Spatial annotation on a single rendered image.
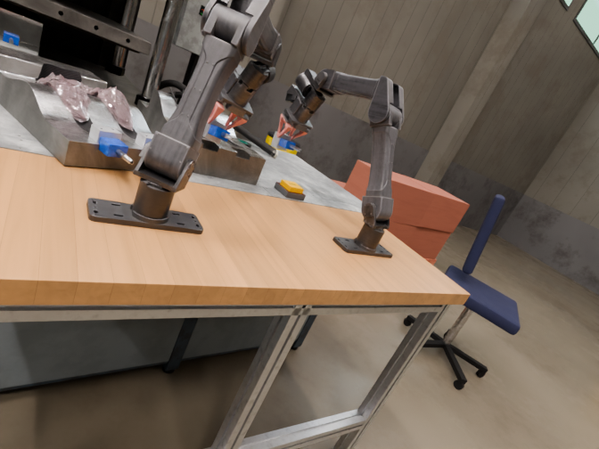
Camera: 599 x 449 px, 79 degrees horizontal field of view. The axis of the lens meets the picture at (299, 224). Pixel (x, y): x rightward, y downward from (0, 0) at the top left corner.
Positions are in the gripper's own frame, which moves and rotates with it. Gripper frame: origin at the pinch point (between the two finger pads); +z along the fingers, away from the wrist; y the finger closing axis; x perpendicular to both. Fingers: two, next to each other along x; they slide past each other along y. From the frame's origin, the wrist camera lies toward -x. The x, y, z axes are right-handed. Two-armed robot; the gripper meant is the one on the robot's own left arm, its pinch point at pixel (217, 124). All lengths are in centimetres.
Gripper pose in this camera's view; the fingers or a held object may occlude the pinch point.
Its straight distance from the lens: 107.2
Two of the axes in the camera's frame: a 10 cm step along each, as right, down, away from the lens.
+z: -6.5, 6.1, 4.5
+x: 3.3, 7.6, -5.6
